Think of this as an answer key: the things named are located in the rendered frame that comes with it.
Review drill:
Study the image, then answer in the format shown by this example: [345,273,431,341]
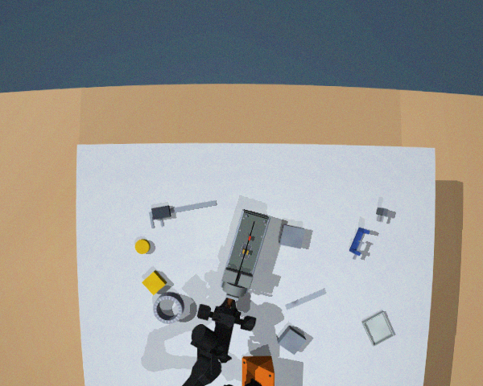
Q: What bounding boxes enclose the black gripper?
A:
[197,298,256,338]

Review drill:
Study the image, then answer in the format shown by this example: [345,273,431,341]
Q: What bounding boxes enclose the yellow short cylinder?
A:
[135,239,151,254]

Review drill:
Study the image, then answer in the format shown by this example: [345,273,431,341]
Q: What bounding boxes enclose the yellow block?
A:
[142,270,167,295]

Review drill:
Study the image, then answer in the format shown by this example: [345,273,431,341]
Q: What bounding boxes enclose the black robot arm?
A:
[182,306,236,386]

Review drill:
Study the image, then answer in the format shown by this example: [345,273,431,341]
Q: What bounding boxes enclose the grey hollow cylinder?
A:
[153,291,184,324]

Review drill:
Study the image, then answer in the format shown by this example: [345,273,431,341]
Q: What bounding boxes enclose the blue c-clamp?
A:
[349,228,369,260]

